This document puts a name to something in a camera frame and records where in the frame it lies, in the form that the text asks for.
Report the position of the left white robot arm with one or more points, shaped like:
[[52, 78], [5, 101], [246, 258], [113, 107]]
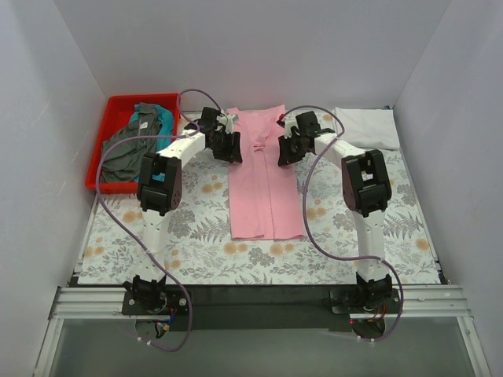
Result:
[[160, 192]]

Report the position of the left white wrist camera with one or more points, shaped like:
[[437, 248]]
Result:
[[226, 123]]

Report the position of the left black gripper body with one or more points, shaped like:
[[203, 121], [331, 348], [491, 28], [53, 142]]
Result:
[[226, 146]]

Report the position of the teal t shirt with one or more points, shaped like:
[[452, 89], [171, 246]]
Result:
[[166, 124]]

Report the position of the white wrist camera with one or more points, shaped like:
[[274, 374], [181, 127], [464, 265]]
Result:
[[226, 123], [289, 126]]

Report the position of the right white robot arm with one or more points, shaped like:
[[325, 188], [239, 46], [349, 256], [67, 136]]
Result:
[[366, 192]]

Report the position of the aluminium rail frame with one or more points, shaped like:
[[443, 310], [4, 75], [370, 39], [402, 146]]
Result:
[[427, 300]]

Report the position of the red plastic bin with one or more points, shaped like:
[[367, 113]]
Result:
[[117, 113]]

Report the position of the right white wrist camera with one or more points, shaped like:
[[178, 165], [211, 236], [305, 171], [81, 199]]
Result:
[[289, 126]]

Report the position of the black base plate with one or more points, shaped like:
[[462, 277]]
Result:
[[255, 307]]

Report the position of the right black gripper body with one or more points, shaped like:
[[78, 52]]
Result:
[[291, 145]]

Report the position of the folded white t shirt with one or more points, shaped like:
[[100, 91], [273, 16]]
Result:
[[369, 128]]

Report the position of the grey t shirt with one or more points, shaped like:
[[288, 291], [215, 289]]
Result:
[[123, 163]]

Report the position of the pink t shirt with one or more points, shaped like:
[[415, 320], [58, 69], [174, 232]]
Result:
[[264, 201]]

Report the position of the floral table mat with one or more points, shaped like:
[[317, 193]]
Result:
[[200, 250]]

